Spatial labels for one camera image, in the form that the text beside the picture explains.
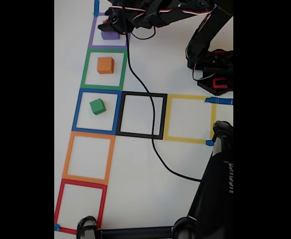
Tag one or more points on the blue square frame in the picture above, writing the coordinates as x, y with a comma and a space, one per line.
93, 130

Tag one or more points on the orange cube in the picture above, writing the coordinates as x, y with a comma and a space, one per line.
105, 65

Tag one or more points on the red square frame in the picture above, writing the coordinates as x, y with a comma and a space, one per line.
58, 204

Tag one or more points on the red table clamp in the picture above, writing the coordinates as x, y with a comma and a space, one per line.
220, 85

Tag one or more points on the blue tape strip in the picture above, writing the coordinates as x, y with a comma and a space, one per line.
209, 143
57, 227
222, 101
96, 6

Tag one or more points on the large purple cube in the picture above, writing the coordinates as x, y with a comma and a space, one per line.
110, 36

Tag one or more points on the black camera tripod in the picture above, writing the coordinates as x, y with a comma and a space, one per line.
210, 199

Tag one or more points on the green cube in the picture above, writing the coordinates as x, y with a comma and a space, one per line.
97, 106

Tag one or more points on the green square frame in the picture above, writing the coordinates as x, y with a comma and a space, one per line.
83, 72

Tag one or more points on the orange square frame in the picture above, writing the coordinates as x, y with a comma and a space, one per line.
67, 159

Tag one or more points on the yellow square frame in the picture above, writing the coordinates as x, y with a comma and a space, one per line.
185, 140

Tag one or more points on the black square frame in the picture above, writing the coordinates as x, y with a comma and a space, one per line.
130, 134

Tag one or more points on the purple square frame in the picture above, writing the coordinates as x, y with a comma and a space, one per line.
91, 39

